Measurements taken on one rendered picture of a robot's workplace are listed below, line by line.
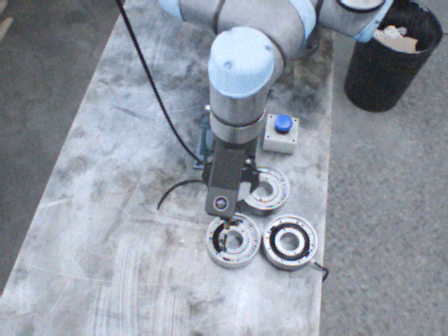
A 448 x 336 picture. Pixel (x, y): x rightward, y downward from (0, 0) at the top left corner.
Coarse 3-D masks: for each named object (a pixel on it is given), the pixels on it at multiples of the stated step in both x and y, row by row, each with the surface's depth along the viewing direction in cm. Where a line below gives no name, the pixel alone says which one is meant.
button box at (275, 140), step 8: (272, 120) 101; (296, 120) 101; (272, 128) 100; (296, 128) 100; (264, 136) 101; (272, 136) 98; (280, 136) 98; (288, 136) 99; (296, 136) 99; (264, 144) 100; (272, 144) 99; (280, 144) 99; (288, 144) 98; (280, 152) 101; (288, 152) 101
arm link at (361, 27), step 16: (336, 0) 97; (352, 0) 94; (368, 0) 93; (384, 0) 95; (320, 16) 102; (336, 16) 100; (352, 16) 97; (368, 16) 97; (352, 32) 101; (368, 32) 99
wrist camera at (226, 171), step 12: (216, 144) 66; (216, 156) 66; (228, 156) 66; (240, 156) 66; (216, 168) 65; (228, 168) 65; (240, 168) 65; (216, 180) 65; (228, 180) 65; (240, 180) 66; (216, 192) 65; (228, 192) 65; (216, 204) 65; (228, 204) 65; (216, 216) 66; (228, 216) 65
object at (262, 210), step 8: (256, 168) 95; (264, 168) 96; (272, 168) 95; (280, 176) 95; (264, 184) 96; (272, 184) 94; (288, 184) 93; (272, 192) 95; (288, 192) 92; (240, 200) 93; (248, 200) 92; (264, 200) 92; (280, 200) 92; (248, 208) 92; (256, 208) 90; (264, 208) 90; (272, 208) 90; (280, 208) 92
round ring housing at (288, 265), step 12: (288, 216) 89; (288, 228) 89; (312, 228) 88; (264, 240) 86; (276, 240) 88; (300, 240) 88; (312, 240) 88; (264, 252) 87; (288, 252) 86; (312, 252) 86; (276, 264) 86; (288, 264) 84; (300, 264) 84
